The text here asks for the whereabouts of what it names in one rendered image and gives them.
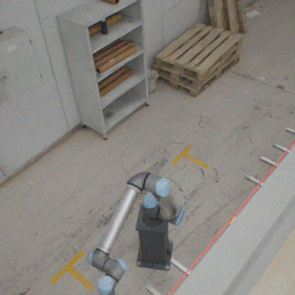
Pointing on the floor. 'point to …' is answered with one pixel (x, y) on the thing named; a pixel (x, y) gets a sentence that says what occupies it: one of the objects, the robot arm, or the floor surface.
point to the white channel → (244, 235)
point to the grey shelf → (130, 32)
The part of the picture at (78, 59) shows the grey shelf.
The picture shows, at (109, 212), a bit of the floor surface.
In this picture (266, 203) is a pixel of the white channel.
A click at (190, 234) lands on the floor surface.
